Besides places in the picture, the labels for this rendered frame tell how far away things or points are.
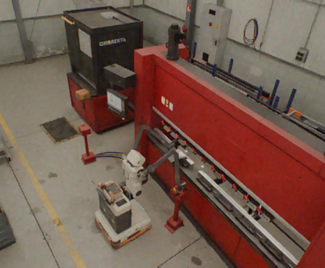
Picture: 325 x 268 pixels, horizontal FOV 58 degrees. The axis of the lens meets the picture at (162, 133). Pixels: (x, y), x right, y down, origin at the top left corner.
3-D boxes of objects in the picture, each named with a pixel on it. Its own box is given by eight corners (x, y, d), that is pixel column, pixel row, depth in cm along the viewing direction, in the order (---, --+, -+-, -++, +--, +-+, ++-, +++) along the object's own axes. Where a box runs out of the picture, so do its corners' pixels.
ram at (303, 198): (152, 109, 484) (154, 63, 437) (156, 107, 488) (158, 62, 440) (312, 250, 288) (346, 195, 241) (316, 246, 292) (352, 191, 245)
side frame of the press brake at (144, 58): (134, 164, 570) (134, 49, 434) (169, 150, 610) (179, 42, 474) (140, 172, 554) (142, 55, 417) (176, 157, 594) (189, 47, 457)
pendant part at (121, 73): (106, 112, 512) (102, 67, 462) (116, 107, 527) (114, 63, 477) (125, 124, 486) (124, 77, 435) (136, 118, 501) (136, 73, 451)
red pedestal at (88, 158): (80, 159, 572) (74, 124, 523) (92, 155, 584) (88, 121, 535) (84, 165, 559) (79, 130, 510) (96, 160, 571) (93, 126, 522)
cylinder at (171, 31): (162, 56, 419) (164, 23, 391) (176, 53, 431) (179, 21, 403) (176, 65, 397) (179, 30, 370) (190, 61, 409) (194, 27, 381)
